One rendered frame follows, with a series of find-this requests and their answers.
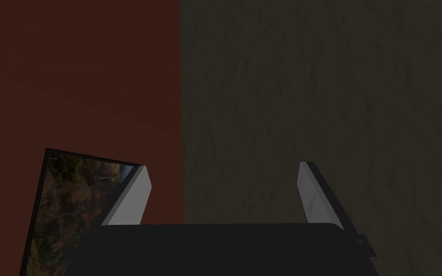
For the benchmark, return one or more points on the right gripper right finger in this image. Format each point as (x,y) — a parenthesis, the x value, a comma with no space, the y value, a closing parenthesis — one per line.
(317,199)

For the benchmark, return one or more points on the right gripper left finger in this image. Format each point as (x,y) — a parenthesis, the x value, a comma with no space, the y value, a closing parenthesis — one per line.
(131,201)

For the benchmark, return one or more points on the black framed landscape picture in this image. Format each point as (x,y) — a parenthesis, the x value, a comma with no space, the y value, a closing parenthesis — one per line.
(69,207)

